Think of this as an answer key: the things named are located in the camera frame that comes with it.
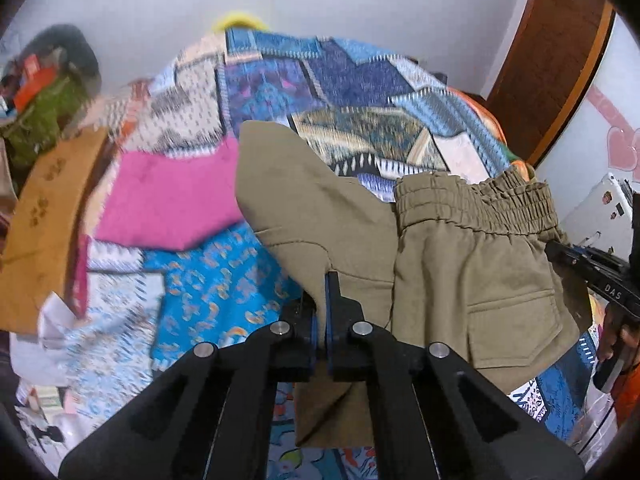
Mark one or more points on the person's right hand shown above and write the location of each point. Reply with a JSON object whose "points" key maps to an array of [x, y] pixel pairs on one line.
{"points": [[609, 340]]}

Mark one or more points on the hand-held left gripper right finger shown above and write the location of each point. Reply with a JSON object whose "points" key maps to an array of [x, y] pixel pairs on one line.
{"points": [[345, 340]]}

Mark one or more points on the pink garment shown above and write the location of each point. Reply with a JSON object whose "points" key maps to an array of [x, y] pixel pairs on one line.
{"points": [[170, 195]]}

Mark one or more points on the white appliance with stickers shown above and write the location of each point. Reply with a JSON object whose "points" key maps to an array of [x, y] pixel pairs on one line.
{"points": [[607, 210]]}

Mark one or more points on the patchwork printed blanket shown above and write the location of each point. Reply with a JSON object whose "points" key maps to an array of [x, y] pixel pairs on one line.
{"points": [[350, 90]]}

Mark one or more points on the brown wooden lap desk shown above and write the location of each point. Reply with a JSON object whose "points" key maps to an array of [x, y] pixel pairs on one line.
{"points": [[45, 220]]}

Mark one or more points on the white paper sheet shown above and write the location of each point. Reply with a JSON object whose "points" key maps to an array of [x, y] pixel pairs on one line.
{"points": [[62, 322]]}

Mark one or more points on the khaki pants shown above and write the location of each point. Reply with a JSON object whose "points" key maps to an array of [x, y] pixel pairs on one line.
{"points": [[450, 280]]}

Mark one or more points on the brown wooden door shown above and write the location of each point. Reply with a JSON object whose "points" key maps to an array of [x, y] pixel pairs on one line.
{"points": [[555, 50]]}

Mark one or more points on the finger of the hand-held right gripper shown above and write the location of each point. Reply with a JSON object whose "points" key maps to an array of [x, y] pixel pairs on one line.
{"points": [[575, 256]]}

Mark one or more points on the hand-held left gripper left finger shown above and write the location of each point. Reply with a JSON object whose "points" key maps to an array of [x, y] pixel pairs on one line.
{"points": [[300, 347]]}

